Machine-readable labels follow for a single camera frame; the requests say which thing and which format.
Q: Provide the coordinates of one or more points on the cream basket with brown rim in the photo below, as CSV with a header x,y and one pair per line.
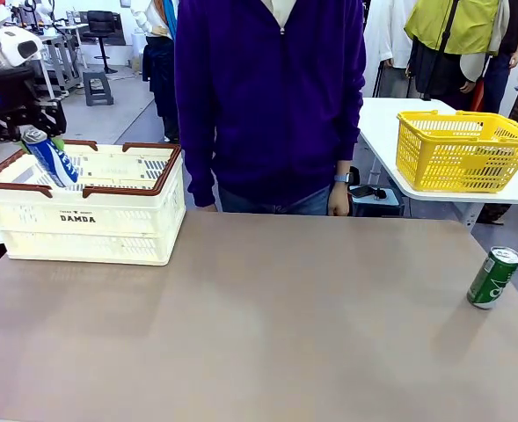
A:
x,y
87,220

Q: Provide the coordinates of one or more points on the grey step stool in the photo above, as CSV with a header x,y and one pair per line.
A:
x,y
97,88

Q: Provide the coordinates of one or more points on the person's left hand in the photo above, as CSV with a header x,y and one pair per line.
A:
x,y
338,202

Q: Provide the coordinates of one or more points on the mannequin in dark clothes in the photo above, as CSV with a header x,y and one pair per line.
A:
x,y
159,70

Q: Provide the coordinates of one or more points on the blue wrist watch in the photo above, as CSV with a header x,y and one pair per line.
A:
x,y
342,178

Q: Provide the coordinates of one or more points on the black office chair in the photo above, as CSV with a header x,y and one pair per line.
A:
x,y
100,24

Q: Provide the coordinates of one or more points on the black tripod pole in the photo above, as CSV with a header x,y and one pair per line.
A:
x,y
443,39

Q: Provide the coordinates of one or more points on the black handheld device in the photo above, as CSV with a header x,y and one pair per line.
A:
x,y
364,191

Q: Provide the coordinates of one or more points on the metal workbench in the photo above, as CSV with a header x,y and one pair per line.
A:
x,y
60,57

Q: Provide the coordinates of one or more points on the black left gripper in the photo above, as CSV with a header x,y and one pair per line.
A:
x,y
3,90

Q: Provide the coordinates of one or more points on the purple sleeved left forearm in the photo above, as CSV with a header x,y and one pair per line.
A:
x,y
351,149

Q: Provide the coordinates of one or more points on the white side table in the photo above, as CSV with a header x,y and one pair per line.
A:
x,y
381,127

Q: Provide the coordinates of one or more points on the person in purple hoodie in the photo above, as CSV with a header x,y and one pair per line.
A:
x,y
263,88

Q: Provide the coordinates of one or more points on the person in black top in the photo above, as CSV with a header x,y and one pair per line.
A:
x,y
500,74

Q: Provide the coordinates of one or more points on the green drink can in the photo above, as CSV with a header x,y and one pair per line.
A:
x,y
491,281

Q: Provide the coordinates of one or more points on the yellow plastic shopping basket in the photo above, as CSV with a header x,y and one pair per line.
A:
x,y
476,162

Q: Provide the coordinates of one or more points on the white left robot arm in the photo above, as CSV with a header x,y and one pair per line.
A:
x,y
8,44

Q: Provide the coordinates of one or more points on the person in yellow-green vest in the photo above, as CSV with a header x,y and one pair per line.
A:
x,y
461,26

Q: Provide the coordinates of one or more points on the person in white garment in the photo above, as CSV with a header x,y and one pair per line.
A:
x,y
386,35

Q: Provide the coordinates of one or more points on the blue Pocari drink can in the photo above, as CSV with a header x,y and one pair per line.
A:
x,y
54,160

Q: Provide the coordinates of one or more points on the purple sleeved right forearm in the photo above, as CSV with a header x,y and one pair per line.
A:
x,y
199,184

